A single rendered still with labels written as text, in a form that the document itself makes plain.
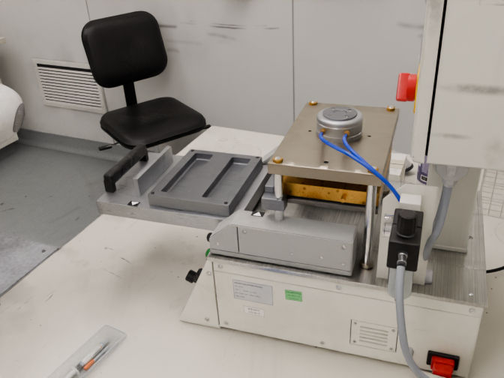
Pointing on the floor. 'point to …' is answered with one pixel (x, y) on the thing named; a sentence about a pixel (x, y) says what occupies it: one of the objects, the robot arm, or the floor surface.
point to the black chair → (167, 105)
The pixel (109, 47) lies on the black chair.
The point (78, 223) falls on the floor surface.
